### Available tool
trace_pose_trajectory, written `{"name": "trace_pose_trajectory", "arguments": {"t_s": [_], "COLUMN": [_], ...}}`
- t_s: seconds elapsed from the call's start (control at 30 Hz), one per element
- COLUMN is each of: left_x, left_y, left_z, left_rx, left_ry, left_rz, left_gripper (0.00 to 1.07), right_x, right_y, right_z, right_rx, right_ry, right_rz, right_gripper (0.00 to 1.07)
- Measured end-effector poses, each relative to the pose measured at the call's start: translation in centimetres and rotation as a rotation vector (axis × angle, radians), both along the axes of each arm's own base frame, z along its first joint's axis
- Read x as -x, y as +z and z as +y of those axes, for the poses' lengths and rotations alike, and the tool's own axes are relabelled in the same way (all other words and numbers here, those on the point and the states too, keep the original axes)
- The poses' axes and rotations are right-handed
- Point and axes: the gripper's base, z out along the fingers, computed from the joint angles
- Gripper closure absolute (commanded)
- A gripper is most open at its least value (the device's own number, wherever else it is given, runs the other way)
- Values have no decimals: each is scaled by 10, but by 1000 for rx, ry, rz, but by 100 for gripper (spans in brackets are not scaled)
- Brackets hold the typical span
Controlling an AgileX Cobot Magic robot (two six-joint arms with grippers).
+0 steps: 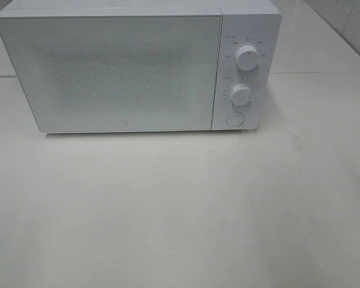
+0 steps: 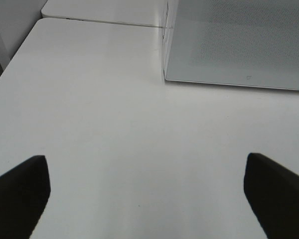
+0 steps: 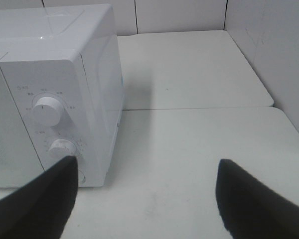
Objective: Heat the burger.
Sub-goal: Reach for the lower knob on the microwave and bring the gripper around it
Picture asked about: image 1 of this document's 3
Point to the round white door button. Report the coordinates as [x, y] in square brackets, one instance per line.
[235, 119]

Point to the white dial knob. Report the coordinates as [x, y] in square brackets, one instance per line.
[247, 57]
[240, 95]

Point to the white microwave door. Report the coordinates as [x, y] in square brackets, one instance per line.
[108, 74]

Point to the white microwave oven body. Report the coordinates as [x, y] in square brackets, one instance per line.
[256, 22]

